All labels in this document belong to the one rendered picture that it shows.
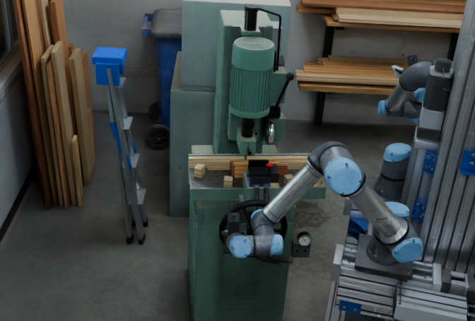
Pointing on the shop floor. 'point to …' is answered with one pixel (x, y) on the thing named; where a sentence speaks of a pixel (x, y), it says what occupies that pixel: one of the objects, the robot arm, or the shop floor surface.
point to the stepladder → (121, 136)
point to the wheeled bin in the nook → (163, 33)
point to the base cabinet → (232, 278)
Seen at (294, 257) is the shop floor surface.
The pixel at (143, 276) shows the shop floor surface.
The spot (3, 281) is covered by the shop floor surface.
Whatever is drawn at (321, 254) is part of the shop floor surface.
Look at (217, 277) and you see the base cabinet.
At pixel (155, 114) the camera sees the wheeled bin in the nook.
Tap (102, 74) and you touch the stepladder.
